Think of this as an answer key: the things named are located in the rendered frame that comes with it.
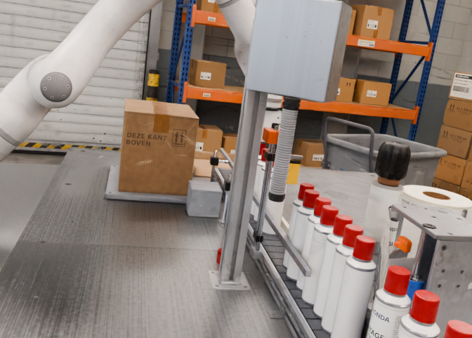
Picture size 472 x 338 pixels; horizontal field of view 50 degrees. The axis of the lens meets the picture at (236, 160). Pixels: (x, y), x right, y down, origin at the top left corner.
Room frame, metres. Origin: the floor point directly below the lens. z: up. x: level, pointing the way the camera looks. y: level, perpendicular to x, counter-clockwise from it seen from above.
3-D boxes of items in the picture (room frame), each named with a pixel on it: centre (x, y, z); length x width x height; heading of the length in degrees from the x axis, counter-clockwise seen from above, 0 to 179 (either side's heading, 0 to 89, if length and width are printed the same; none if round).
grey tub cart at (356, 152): (3.73, -1.07, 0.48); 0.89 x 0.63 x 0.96; 129
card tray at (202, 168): (2.14, 0.07, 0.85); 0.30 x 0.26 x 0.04; 13
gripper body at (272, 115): (1.54, -0.07, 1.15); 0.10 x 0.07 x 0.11; 103
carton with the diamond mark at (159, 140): (1.76, 0.29, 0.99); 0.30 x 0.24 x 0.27; 13
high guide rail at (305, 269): (1.45, -0.05, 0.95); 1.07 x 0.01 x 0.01; 13
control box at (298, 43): (1.05, -0.09, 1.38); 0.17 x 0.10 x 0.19; 68
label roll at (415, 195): (1.42, -0.59, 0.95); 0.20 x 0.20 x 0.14
